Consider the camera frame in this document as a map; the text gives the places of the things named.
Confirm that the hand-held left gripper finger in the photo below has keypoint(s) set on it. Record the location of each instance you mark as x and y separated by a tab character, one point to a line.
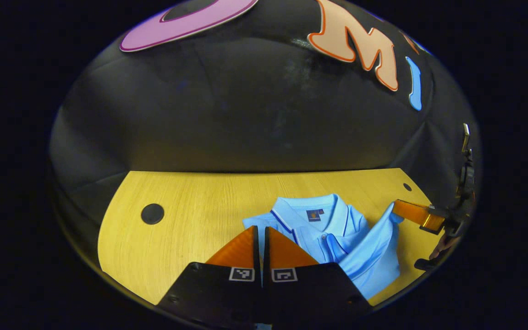
256	252
266	252

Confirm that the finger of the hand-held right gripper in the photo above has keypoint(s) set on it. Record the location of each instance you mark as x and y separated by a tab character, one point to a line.
417	214

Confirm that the light blue T-shirt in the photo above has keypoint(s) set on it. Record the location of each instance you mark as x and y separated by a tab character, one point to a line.
365	256

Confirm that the large black round table cap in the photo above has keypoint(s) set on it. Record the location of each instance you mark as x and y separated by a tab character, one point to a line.
152	214

